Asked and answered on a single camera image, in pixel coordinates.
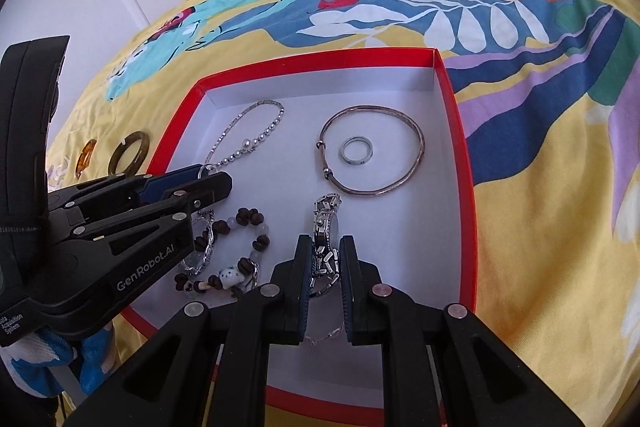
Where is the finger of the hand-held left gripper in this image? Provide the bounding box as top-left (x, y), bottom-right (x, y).
top-left (47, 165), bottom-right (210, 221)
top-left (70, 171), bottom-right (234, 254)

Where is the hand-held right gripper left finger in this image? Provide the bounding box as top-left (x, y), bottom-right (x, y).
top-left (64, 234), bottom-right (315, 427)

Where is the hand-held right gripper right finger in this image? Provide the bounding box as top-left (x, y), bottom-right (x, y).
top-left (339, 235), bottom-right (590, 427)

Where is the silver chain necklace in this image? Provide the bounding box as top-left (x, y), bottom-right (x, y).
top-left (204, 101), bottom-right (285, 170)

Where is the twisted silver bracelet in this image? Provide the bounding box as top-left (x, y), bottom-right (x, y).
top-left (181, 209), bottom-right (217, 273)

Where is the silver wristwatch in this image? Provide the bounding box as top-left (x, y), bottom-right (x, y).
top-left (307, 192), bottom-right (346, 298)

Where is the brown beaded bracelet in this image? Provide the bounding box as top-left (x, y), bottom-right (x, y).
top-left (174, 207), bottom-right (273, 295)

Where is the thin metal bangle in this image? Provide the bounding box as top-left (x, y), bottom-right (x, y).
top-left (317, 105), bottom-right (426, 196)

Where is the wide silver ring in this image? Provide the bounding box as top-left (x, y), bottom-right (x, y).
top-left (340, 136), bottom-right (375, 166)

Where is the red cardboard box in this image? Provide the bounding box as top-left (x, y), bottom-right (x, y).
top-left (121, 48), bottom-right (475, 410)

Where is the person's left hand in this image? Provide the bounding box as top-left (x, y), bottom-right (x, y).
top-left (0, 322), bottom-right (117, 408)

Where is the dark olive bangle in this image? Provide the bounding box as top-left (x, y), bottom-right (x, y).
top-left (107, 132), bottom-right (151, 178)

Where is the amber bangle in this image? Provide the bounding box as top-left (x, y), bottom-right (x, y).
top-left (76, 139), bottom-right (98, 178)

